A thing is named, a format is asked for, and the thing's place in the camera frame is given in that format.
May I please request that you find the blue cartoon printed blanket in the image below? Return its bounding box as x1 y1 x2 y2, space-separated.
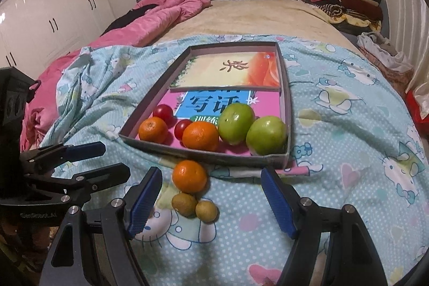
50 35 429 286

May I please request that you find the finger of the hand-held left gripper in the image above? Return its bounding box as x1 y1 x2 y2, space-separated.
19 141 106 174
25 163 131 203

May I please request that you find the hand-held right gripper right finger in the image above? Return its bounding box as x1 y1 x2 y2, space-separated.
261 167 393 286

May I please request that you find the pink workbook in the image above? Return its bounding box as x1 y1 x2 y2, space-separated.
136 90 285 156

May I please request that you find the white wardrobe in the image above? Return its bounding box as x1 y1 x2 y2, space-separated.
0 0 111 72

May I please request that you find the heap of light clothes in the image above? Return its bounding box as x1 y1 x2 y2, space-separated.
357 31 414 92

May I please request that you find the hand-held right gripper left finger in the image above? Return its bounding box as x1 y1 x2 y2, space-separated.
38 166 164 286

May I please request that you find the red cherry tomato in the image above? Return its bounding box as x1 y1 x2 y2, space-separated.
152 104 175 124
174 119 193 140

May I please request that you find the green jujube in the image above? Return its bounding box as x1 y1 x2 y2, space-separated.
246 116 289 156
218 103 256 145

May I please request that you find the red bag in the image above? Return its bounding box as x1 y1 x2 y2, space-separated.
405 88 429 126

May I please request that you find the brown longan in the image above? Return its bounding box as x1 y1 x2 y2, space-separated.
195 200 219 224
171 192 198 217

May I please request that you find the small orange tangerine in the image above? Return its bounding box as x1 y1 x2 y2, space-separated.
138 117 169 144

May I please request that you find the black cloth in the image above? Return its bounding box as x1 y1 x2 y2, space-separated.
107 4 160 34

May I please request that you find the beige and orange book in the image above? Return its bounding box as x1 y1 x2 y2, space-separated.
169 51 281 93

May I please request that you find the beige bed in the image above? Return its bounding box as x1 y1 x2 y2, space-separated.
144 0 363 49

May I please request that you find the pile of folded clothes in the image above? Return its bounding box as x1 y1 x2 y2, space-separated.
295 0 386 35

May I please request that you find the grey cardboard box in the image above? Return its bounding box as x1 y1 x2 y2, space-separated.
119 41 291 169

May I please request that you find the pink quilt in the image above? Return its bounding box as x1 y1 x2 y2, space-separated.
20 0 212 153

